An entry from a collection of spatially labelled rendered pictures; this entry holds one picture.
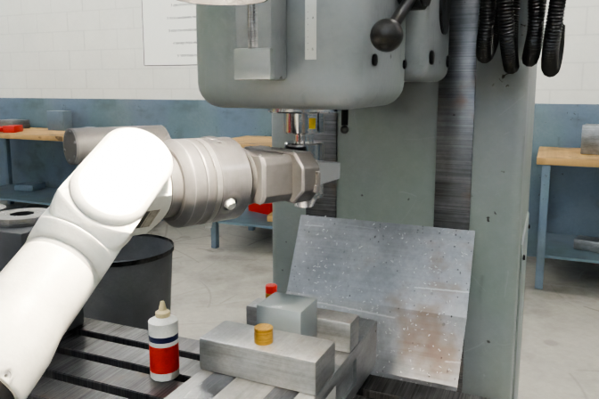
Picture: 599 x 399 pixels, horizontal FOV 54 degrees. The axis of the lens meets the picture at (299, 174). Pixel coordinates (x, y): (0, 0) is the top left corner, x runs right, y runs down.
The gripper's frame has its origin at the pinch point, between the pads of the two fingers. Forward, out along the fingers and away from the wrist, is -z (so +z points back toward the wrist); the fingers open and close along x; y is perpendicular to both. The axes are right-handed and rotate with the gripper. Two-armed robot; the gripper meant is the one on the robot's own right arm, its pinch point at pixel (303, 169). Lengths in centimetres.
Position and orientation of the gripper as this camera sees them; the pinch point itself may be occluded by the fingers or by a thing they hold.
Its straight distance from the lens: 69.4
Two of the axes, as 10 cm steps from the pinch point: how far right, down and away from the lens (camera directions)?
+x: -6.7, -1.1, 7.4
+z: -7.5, 0.8, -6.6
